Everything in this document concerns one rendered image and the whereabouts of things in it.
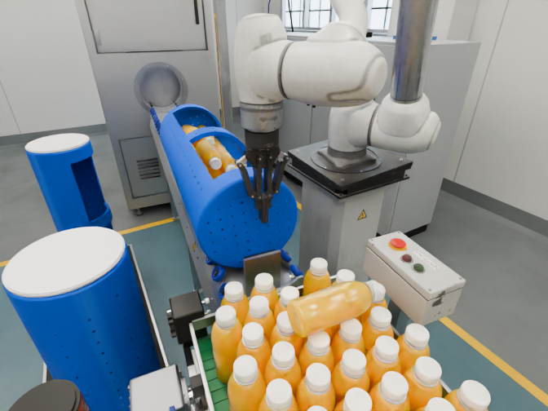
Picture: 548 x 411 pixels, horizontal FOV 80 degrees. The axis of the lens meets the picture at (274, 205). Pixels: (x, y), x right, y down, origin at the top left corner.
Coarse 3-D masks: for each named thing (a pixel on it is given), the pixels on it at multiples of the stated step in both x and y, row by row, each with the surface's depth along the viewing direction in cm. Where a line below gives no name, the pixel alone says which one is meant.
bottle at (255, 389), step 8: (232, 376) 54; (256, 376) 53; (232, 384) 53; (240, 384) 52; (248, 384) 52; (256, 384) 53; (264, 384) 55; (232, 392) 53; (240, 392) 52; (248, 392) 52; (256, 392) 53; (264, 392) 55; (232, 400) 54; (240, 400) 53; (248, 400) 53; (256, 400) 53; (232, 408) 55; (240, 408) 53; (248, 408) 53; (256, 408) 54
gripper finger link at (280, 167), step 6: (288, 156) 75; (276, 162) 77; (282, 162) 75; (276, 168) 77; (282, 168) 76; (276, 174) 77; (282, 174) 77; (276, 180) 77; (276, 186) 78; (276, 192) 78
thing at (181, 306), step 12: (180, 300) 76; (192, 300) 76; (204, 300) 78; (168, 312) 73; (180, 312) 73; (192, 312) 73; (204, 312) 74; (180, 324) 73; (180, 336) 74; (204, 336) 77
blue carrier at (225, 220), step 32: (160, 128) 149; (192, 160) 99; (192, 192) 88; (224, 192) 79; (288, 192) 87; (192, 224) 87; (224, 224) 83; (256, 224) 87; (288, 224) 92; (224, 256) 88
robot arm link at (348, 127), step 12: (336, 108) 121; (348, 108) 117; (360, 108) 117; (372, 108) 117; (336, 120) 122; (348, 120) 119; (360, 120) 117; (336, 132) 124; (348, 132) 121; (360, 132) 119; (336, 144) 127; (348, 144) 124; (360, 144) 123
